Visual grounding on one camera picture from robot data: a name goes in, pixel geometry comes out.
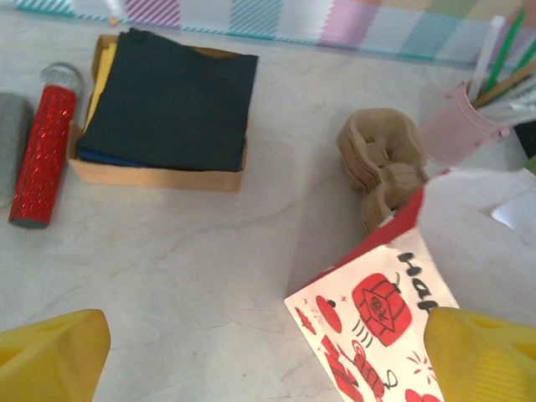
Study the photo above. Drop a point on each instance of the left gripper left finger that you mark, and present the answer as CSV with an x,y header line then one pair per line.
x,y
46,364

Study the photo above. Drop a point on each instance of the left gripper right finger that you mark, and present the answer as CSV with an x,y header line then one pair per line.
x,y
490,364

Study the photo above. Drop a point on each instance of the red white paper gift bag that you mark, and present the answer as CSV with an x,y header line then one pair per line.
x,y
460,234

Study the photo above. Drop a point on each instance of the brown pulp cup carrier stack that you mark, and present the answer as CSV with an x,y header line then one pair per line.
x,y
381,142

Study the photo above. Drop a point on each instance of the green white paper cup stack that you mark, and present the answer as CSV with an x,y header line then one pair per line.
x,y
532,166

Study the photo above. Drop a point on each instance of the red glitter toy microphone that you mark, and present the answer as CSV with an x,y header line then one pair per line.
x,y
44,151

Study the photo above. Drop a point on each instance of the dark blue folded cloth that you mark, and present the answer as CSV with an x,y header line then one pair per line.
x,y
159,180

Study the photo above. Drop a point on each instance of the blue napkin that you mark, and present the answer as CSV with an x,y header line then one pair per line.
x,y
125,161

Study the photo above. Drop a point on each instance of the pink straw holder cup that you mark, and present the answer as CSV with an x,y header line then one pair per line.
x,y
456,130

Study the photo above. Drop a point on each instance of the white wrapped straw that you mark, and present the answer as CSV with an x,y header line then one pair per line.
x,y
515,109

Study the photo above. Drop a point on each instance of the tan wooden stirrer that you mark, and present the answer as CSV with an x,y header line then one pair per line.
x,y
502,88

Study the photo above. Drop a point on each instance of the yellow napkin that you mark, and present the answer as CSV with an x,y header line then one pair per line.
x,y
100,84

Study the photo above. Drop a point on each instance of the navy napkin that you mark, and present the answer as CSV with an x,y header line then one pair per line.
x,y
176,104

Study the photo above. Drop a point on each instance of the lime green straw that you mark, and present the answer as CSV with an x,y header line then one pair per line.
x,y
527,54

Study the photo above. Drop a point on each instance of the white plastic straw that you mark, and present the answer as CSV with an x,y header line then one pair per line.
x,y
492,50

